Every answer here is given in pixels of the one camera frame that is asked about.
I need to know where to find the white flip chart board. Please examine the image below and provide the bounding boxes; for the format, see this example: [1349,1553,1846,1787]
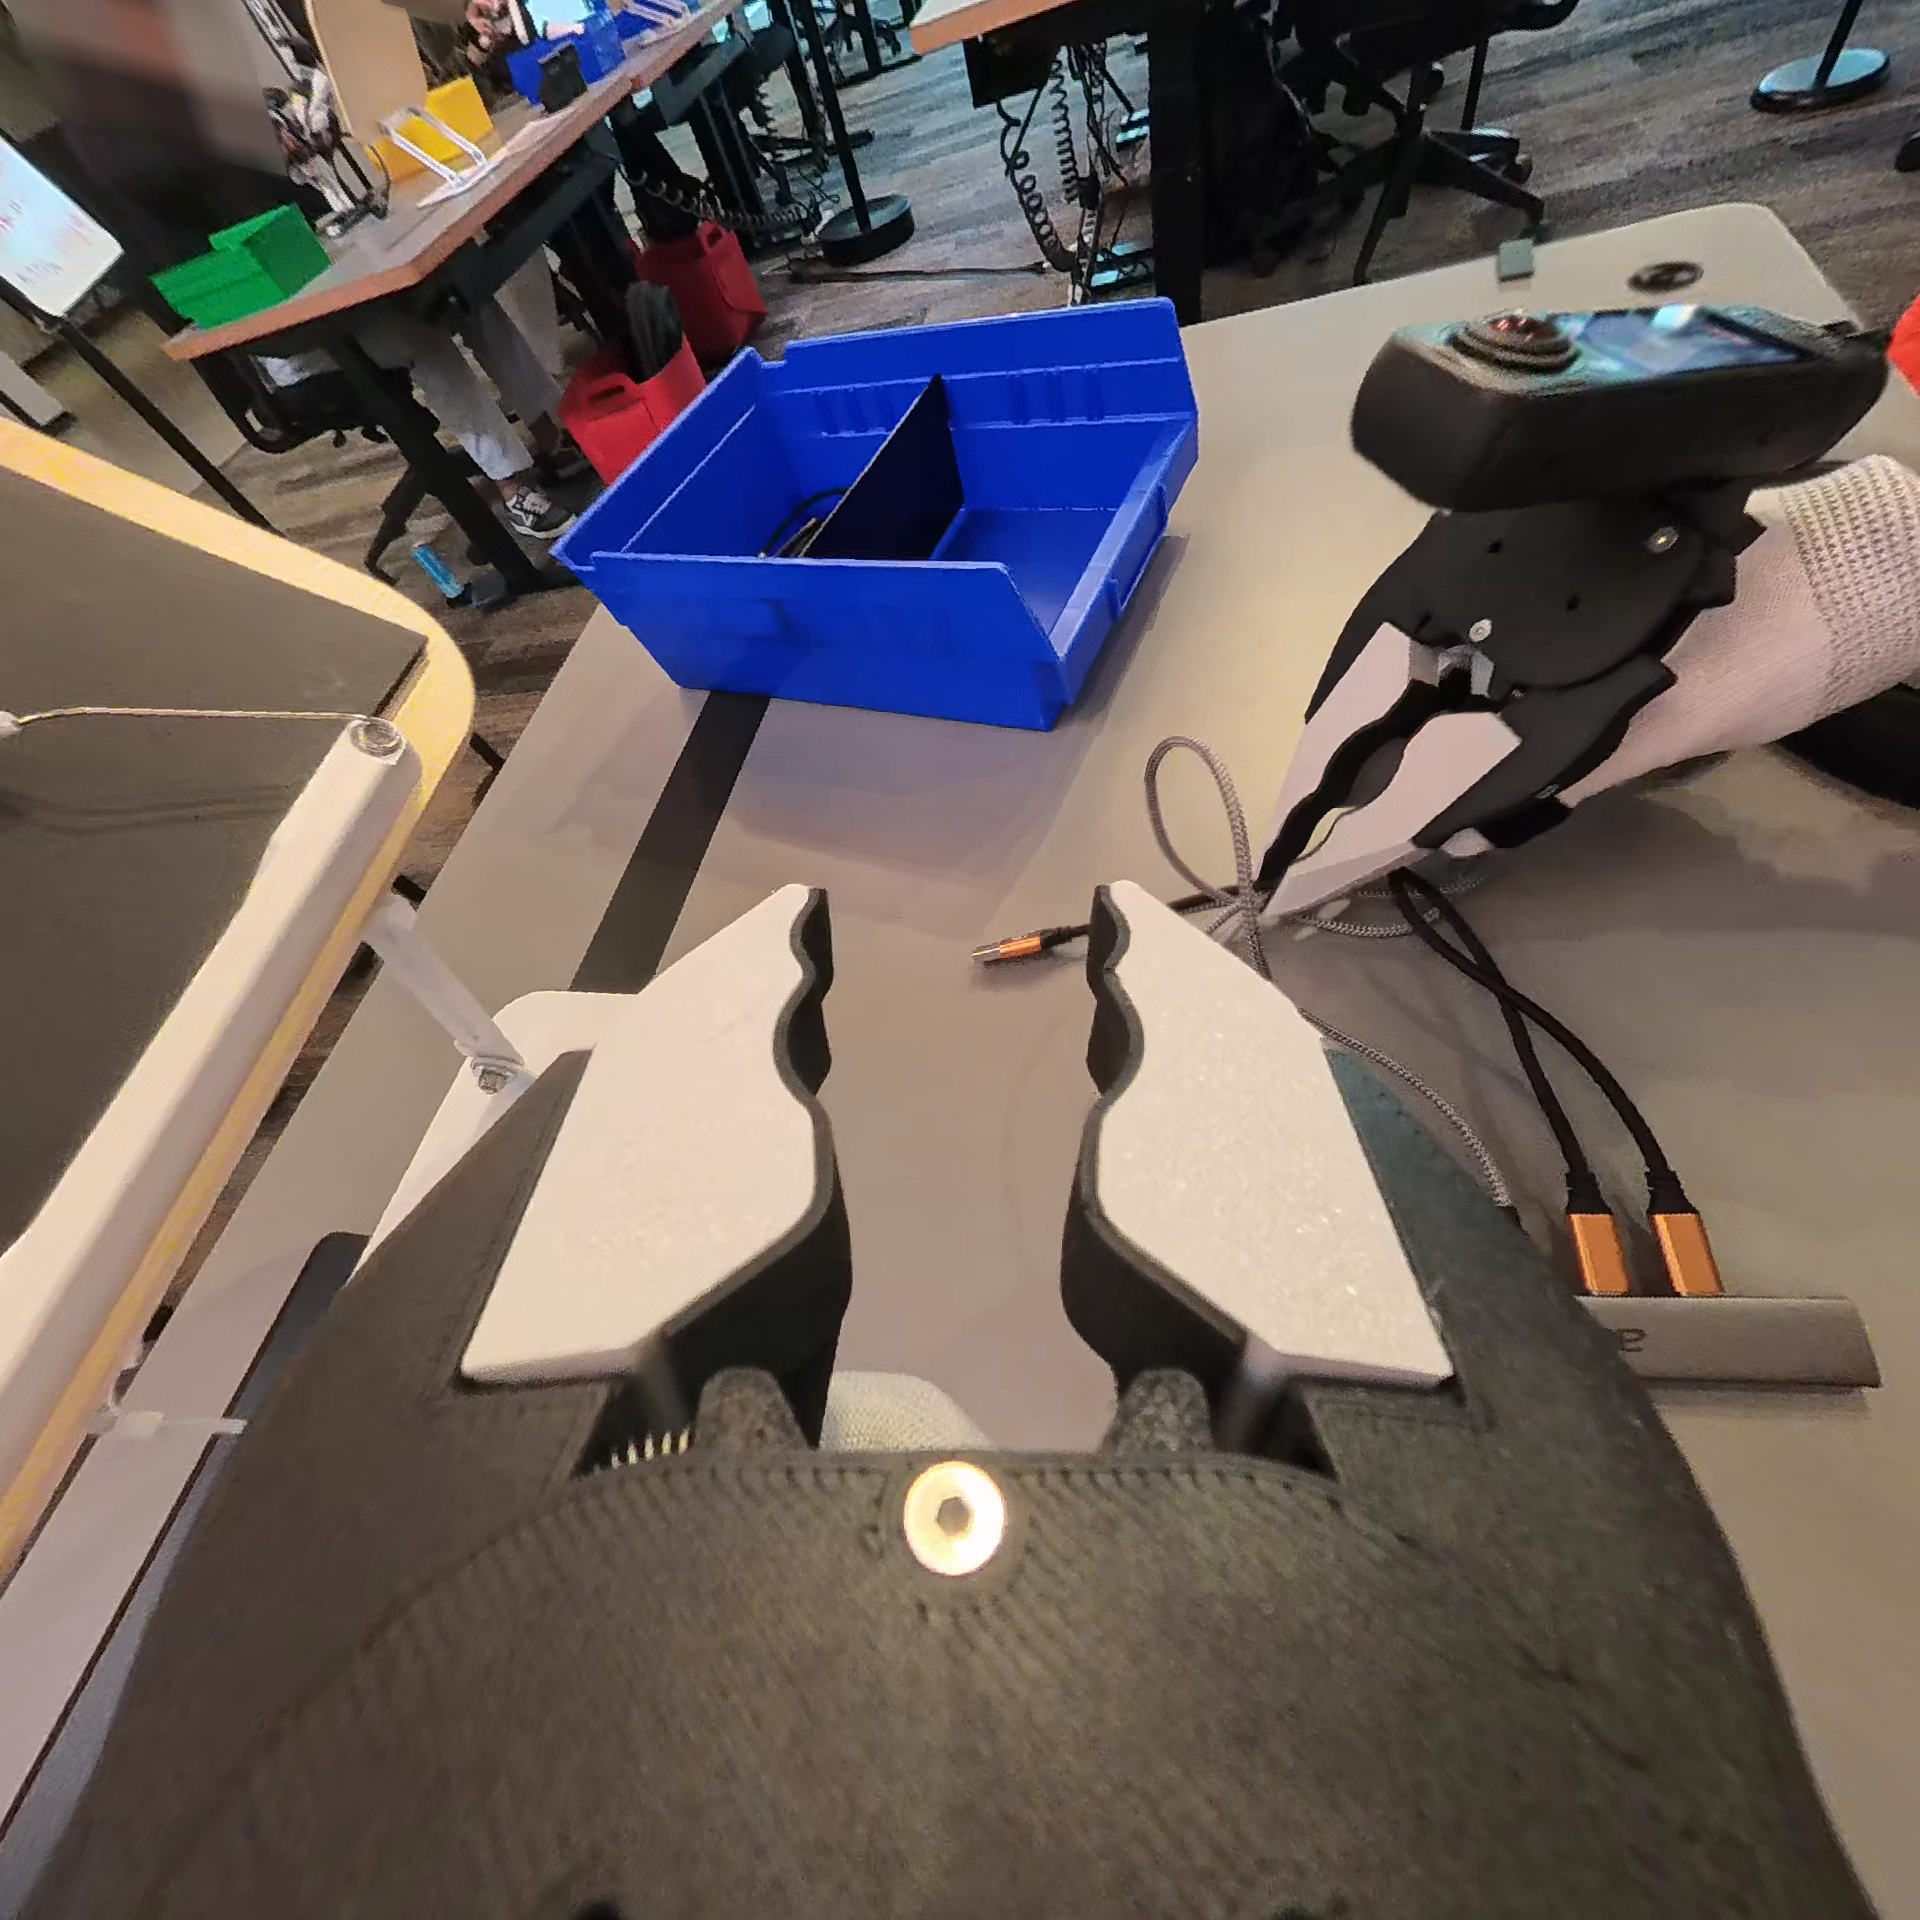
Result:
[0,136,122,316]

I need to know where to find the green box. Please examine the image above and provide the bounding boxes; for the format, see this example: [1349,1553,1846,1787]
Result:
[158,208,325,324]

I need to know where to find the grey braided cable silver plug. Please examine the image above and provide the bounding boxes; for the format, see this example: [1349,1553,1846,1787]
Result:
[1147,734,1516,1220]

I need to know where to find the blue plastic bin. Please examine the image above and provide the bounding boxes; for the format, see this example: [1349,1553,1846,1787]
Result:
[556,294,1204,730]

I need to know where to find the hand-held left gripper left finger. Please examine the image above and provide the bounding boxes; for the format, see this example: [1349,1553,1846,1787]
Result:
[462,885,850,1411]

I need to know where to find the background office desk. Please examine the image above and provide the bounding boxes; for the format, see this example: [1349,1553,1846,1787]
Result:
[167,0,752,586]

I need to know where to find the small blue desk bin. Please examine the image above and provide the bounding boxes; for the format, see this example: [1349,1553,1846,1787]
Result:
[507,10,631,108]

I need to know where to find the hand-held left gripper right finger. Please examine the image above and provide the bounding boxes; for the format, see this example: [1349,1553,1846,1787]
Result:
[1068,879,1450,1411]

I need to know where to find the grey usb hub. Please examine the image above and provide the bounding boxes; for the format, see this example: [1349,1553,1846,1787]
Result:
[1607,1297,1884,1391]

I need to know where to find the person's right hand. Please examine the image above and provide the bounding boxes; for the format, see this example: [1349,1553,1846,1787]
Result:
[1634,449,1920,805]

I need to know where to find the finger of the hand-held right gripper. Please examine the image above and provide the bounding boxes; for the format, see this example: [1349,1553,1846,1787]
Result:
[1263,608,1436,894]
[1284,715,1569,911]

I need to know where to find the black round-base pole stand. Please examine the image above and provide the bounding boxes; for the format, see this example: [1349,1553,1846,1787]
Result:
[1751,0,1899,116]

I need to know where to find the red storage crate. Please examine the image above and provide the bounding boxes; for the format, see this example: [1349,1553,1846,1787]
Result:
[631,224,769,369]
[560,339,714,485]

